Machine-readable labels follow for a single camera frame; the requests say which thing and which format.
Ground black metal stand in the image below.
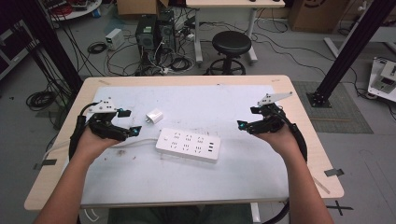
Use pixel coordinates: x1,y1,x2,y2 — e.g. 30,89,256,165
11,0,84,96
305,0,396,109

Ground white desk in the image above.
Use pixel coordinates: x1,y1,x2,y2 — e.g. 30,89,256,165
185,0,287,65

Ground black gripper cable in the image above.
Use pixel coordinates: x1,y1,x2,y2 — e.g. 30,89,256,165
68,102,101,161
262,106,309,224

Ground person's right hand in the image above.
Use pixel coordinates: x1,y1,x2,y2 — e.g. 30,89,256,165
252,123,302,161

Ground large brown cardboard box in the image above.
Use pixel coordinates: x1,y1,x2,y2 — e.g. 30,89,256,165
287,0,350,35

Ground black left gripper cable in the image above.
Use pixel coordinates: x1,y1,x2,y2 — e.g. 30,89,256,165
68,102,101,161

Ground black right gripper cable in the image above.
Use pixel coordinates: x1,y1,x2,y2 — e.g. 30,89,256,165
262,106,309,224

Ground grey floor mat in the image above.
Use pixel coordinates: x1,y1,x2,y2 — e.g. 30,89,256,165
291,80,375,135

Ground round white table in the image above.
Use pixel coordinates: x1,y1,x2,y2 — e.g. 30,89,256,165
39,0,104,22

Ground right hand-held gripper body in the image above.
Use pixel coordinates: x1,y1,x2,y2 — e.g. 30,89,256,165
247,91,293,135

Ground large black cable coil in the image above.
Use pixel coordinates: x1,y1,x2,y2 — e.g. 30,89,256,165
25,90,58,112

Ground grey metal rack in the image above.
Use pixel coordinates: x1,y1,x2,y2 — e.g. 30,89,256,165
0,19,40,82

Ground black round stool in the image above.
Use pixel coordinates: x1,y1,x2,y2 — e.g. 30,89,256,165
205,30,253,77

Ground white power strip cable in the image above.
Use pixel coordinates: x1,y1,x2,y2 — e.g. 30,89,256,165
41,137,160,164

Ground white charger plug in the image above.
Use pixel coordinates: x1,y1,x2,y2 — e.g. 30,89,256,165
145,107,164,125

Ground black computer tower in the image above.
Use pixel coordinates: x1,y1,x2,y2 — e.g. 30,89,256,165
134,14,159,62
156,9,177,54

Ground white power supply box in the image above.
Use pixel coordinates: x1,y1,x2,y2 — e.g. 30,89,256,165
105,28,126,51

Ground person's dark green pants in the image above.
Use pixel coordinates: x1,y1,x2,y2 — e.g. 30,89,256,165
106,203,254,224

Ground person's left hand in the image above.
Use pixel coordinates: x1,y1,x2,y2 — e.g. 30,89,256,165
74,125,121,163

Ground white table leg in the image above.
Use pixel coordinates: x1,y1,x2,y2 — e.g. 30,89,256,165
249,203,262,224

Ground grey tape strip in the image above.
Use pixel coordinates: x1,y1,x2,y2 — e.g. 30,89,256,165
33,159,58,171
323,168,346,178

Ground small black cable coil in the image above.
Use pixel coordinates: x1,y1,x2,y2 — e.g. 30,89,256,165
86,41,108,55

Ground white device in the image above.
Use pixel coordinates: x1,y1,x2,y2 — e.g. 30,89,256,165
366,56,396,104

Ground white power strip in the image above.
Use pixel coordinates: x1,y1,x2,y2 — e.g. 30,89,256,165
155,127,222,165

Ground white table mat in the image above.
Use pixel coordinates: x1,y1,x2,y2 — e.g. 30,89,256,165
79,84,291,209

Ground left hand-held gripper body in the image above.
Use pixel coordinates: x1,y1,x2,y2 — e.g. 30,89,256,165
88,96,132,142

